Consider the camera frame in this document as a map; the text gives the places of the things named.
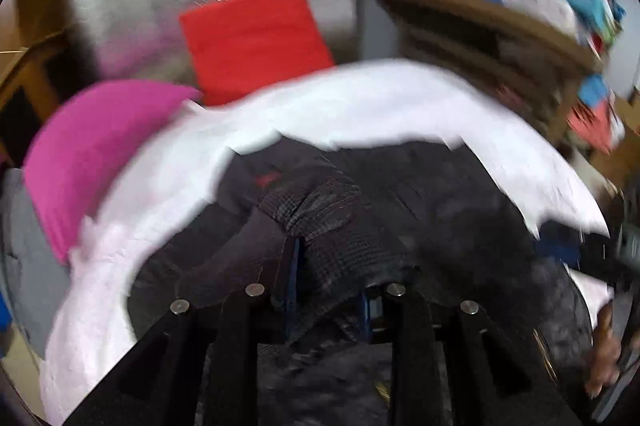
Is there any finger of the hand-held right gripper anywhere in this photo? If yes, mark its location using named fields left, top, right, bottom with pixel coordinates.
left=537, top=218, right=623, bottom=287

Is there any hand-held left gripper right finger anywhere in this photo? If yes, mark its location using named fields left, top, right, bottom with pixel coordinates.
left=356, top=283, right=583, bottom=426

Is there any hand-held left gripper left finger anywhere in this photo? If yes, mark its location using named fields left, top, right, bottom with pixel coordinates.
left=65, top=237, right=302, bottom=426

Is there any black garment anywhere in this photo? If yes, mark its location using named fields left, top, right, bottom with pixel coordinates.
left=127, top=133, right=608, bottom=426

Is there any person's right hand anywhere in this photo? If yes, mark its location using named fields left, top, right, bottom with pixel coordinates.
left=584, top=305, right=626, bottom=400

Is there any white blanket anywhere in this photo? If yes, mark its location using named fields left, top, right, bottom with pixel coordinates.
left=40, top=58, right=613, bottom=426

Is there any wooden shelf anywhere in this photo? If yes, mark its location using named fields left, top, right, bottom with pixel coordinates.
left=350, top=0, right=608, bottom=147

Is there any pink pillow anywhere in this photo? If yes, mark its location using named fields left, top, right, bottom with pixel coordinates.
left=22, top=80, right=203, bottom=264

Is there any white and blue box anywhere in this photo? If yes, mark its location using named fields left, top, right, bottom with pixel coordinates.
left=472, top=0, right=583, bottom=42

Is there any folded red cloth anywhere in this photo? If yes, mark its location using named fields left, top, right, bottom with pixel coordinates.
left=179, top=0, right=335, bottom=107

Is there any grey cloth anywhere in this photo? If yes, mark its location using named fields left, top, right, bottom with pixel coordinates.
left=0, top=168, right=71, bottom=357

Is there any wooden bed frame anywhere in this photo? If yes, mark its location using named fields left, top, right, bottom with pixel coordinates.
left=0, top=0, right=121, bottom=157

